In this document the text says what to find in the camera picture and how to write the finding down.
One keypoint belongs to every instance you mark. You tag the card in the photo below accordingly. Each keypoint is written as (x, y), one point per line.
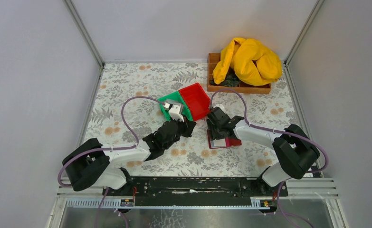
(221, 143)

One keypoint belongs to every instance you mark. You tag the wooden tray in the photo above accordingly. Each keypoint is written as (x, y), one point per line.
(213, 59)

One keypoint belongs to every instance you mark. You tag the floral table mat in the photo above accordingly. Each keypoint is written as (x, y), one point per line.
(125, 108)

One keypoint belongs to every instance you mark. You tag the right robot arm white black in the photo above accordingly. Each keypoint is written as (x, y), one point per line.
(294, 151)

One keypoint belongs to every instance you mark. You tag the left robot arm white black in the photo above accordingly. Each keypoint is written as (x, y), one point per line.
(92, 165)

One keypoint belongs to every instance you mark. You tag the yellow cloth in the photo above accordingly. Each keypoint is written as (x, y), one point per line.
(252, 62)

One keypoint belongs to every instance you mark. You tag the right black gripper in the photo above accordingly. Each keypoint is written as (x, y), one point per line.
(216, 129)

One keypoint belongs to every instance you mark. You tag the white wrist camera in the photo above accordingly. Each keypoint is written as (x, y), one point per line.
(174, 109)
(220, 106)

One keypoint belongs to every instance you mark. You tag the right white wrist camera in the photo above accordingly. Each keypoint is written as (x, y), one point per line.
(220, 106)

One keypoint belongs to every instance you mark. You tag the red leather card holder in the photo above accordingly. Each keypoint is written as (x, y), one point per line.
(230, 142)

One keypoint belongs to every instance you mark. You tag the green plastic bin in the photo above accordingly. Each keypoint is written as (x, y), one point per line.
(176, 96)

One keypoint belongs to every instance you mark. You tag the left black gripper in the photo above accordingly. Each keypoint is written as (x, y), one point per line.
(187, 128)

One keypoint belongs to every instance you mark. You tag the dark green item in tray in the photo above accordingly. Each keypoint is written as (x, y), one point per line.
(231, 80)

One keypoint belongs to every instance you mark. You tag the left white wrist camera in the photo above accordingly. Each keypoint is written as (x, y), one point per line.
(174, 109)

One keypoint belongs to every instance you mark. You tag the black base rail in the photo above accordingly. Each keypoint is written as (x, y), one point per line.
(196, 191)

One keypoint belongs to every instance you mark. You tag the red plastic bin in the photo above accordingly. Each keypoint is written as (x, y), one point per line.
(196, 100)

